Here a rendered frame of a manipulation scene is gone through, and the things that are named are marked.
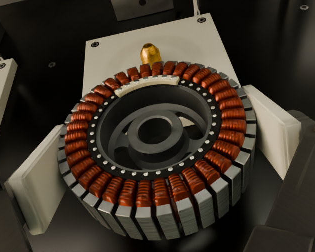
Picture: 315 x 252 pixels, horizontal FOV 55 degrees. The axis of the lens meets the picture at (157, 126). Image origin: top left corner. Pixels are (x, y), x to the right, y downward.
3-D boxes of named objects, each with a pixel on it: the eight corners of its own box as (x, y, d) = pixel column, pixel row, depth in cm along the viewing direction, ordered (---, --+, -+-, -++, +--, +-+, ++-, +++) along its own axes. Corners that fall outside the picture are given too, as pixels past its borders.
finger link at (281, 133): (283, 125, 12) (302, 121, 12) (240, 86, 19) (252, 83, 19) (288, 189, 13) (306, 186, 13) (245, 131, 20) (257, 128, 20)
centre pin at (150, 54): (163, 71, 30) (159, 49, 28) (145, 75, 30) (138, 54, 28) (161, 59, 31) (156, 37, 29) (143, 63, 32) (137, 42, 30)
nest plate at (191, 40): (248, 114, 26) (249, 104, 25) (83, 148, 28) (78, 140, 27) (210, 21, 36) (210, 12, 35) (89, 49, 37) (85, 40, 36)
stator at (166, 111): (283, 222, 15) (294, 185, 13) (72, 261, 16) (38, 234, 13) (226, 82, 23) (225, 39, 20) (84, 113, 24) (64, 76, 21)
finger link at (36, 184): (46, 234, 14) (30, 237, 14) (80, 164, 20) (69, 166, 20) (22, 177, 13) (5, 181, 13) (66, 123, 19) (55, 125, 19)
